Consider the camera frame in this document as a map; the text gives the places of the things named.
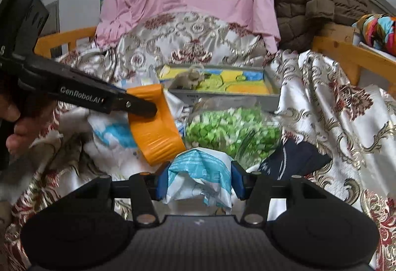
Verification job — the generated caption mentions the silver floral satin cover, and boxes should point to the silver floral satin cover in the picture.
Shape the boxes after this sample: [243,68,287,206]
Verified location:
[0,10,396,271]

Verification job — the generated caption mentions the colourful striped blanket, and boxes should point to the colourful striped blanket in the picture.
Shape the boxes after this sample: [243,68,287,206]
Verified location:
[352,14,396,56]

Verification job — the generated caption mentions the dark navy cloth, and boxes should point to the dark navy cloth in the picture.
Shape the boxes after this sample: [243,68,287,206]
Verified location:
[258,139,332,181]

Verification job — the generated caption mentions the person's left hand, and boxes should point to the person's left hand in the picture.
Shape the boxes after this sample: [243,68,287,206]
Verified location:
[1,95,57,155]

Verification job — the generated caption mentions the orange plastic wrapper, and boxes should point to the orange plastic wrapper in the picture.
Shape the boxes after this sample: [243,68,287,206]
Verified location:
[127,84,186,166]

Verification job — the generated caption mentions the green patterned clear bag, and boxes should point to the green patterned clear bag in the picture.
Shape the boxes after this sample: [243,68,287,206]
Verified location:
[185,96,282,169]

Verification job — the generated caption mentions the brown quilted jacket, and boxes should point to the brown quilted jacket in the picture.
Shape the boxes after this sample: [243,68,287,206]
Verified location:
[274,0,369,52]

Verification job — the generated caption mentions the white blue plastic bag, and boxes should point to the white blue plastic bag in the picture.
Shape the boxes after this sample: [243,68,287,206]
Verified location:
[162,147,233,211]

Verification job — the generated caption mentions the wooden bed frame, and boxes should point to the wooden bed frame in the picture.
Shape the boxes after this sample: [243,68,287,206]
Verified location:
[34,23,395,97]

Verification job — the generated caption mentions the grey tray with cartoon print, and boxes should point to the grey tray with cartoon print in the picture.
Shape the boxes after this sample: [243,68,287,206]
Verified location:
[156,64,280,112]

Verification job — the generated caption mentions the beige grey sock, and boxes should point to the beige grey sock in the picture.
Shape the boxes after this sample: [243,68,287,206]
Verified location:
[169,69,205,90]

